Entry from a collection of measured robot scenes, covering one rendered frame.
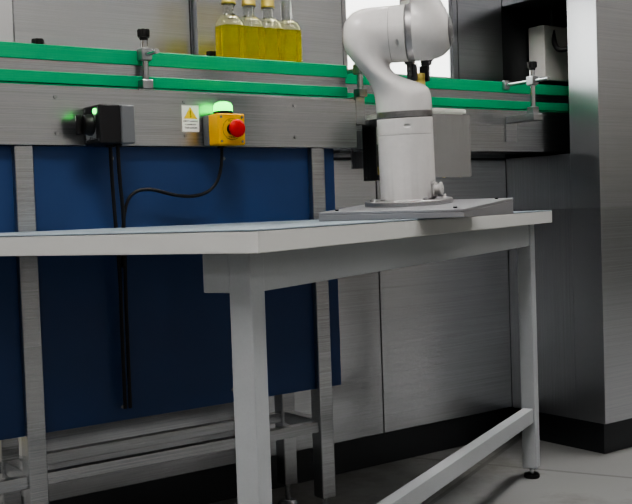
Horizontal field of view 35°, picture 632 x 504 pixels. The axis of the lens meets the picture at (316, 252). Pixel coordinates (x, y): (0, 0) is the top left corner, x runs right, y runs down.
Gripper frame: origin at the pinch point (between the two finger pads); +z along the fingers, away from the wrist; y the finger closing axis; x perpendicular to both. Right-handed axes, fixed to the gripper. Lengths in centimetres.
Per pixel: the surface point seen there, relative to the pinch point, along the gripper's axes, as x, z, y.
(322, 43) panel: -38.8, -13.2, -0.1
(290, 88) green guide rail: -13.5, 3.5, 29.6
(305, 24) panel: -38.9, -18.0, 5.5
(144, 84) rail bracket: -12, 4, 70
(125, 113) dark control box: -5, 12, 78
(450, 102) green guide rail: -22.0, 3.9, -32.7
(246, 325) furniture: 60, 50, 92
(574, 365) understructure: -14, 84, -75
